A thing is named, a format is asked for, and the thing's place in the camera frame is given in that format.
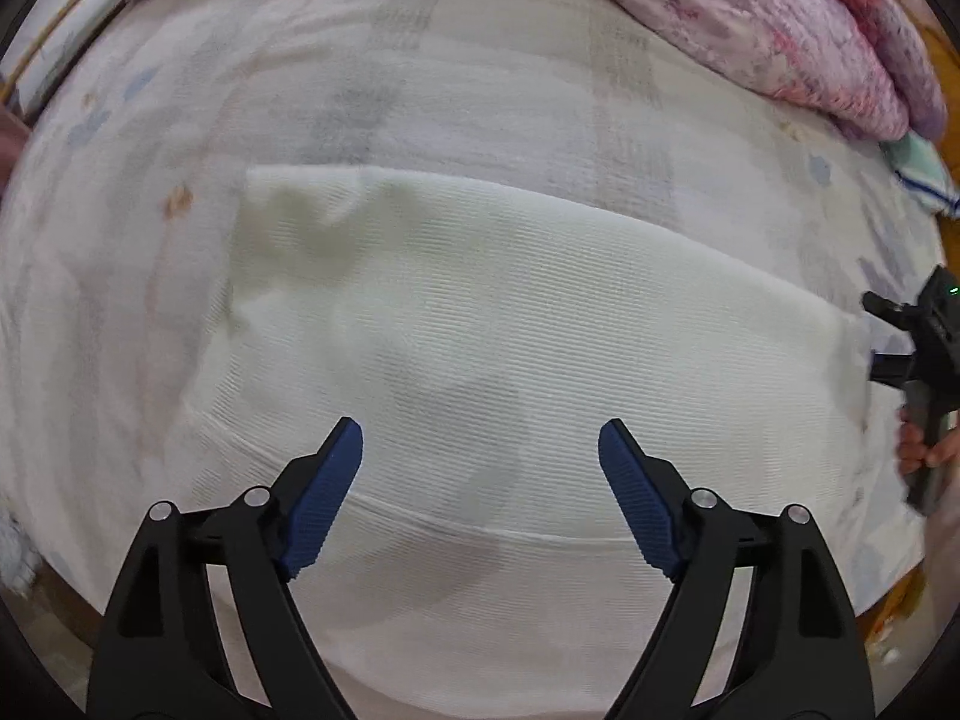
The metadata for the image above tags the light green striped cloth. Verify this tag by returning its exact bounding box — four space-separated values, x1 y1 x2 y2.
881 133 960 220

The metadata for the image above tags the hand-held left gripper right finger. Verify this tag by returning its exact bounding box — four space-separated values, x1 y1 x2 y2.
598 420 877 720

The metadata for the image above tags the person's right hand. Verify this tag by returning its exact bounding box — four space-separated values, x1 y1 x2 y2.
898 420 960 477

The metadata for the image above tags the pile of crumpled clothes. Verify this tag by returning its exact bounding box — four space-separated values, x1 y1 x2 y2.
0 510 40 601

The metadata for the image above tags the pink floral quilt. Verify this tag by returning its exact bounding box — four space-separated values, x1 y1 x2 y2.
562 0 947 142

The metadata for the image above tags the white plush printed blanket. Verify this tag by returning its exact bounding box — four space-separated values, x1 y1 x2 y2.
0 0 947 720

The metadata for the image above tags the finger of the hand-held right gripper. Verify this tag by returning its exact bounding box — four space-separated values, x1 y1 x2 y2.
868 351 917 389
861 291 920 332

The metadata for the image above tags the white knit sweater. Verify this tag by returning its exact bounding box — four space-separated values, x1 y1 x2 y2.
180 165 878 713

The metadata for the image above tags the curved wooden rail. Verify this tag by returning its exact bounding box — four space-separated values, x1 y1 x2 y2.
0 0 147 91

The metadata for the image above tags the dark red cloth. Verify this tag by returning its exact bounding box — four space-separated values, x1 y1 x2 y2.
0 109 31 175

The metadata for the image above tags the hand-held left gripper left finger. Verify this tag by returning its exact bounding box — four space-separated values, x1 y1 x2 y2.
86 416 365 720

